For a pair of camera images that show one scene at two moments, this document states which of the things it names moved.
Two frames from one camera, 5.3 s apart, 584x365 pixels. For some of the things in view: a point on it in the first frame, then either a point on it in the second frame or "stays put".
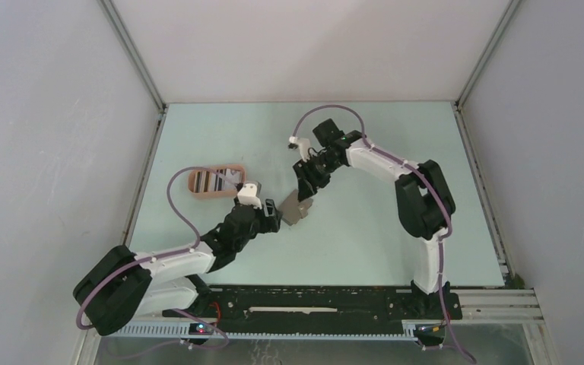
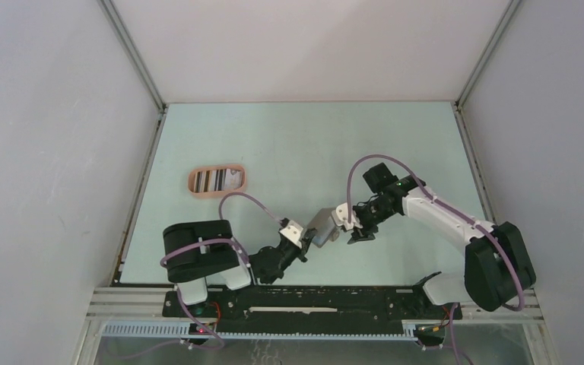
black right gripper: [308, 183] to [354, 236]
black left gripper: [268, 223] to [306, 239]
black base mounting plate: [320, 308] stays put
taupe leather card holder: [291, 210] to [326, 228]
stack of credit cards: [211, 182] stays put
